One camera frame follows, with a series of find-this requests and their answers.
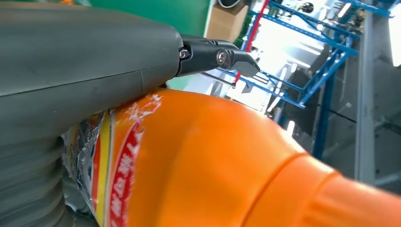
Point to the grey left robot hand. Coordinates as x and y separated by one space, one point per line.
78 56

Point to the orange detergent bottle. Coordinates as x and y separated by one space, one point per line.
219 156

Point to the brown cardboard box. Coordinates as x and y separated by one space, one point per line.
224 23

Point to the blue shelf rack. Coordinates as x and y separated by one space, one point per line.
325 72

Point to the red rail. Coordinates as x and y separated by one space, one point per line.
255 28

